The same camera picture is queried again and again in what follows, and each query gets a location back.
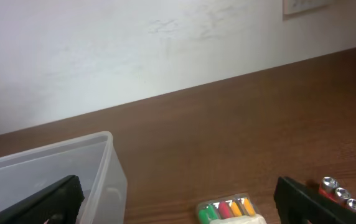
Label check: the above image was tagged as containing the clear plastic storage box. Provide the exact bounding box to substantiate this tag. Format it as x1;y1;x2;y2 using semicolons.
0;131;127;223

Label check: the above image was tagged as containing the pack of AA batteries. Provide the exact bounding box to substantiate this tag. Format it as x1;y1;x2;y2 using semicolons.
195;194;266;224

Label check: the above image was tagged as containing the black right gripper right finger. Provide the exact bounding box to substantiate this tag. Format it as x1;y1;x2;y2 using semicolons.
274;177;356;224

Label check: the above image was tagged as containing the white wall plate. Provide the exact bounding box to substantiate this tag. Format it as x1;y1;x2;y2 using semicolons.
283;0;334;15

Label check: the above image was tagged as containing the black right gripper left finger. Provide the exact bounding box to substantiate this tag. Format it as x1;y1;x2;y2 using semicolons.
0;175;85;224

